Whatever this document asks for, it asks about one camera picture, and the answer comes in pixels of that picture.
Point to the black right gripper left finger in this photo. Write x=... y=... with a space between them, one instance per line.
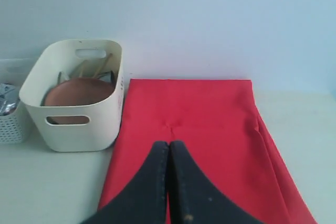
x=144 y=198

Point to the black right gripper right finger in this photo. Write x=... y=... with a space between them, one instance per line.
x=193 y=198

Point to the red scalloped table cloth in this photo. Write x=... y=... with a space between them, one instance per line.
x=222 y=129

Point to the brown wooden plate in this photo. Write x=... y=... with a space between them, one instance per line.
x=95 y=90

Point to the stainless steel cup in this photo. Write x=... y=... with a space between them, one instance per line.
x=108 y=77

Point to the pale blue ceramic bowl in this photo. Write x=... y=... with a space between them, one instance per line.
x=64 y=77

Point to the blue white milk carton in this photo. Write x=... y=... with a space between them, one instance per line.
x=9 y=98

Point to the cream plastic bin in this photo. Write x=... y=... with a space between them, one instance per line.
x=83 y=128

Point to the white woven plastic basket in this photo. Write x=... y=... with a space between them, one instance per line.
x=15 y=127

